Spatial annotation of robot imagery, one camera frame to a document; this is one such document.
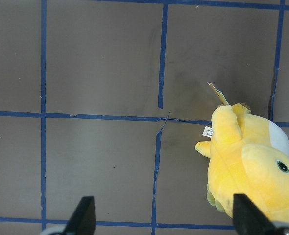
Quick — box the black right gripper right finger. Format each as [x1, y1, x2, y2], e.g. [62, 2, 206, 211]
[233, 194, 276, 235]

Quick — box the yellow plush chick toy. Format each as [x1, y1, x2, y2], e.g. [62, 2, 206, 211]
[195, 90, 289, 223]

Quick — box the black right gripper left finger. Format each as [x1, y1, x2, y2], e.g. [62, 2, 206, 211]
[64, 196, 96, 235]

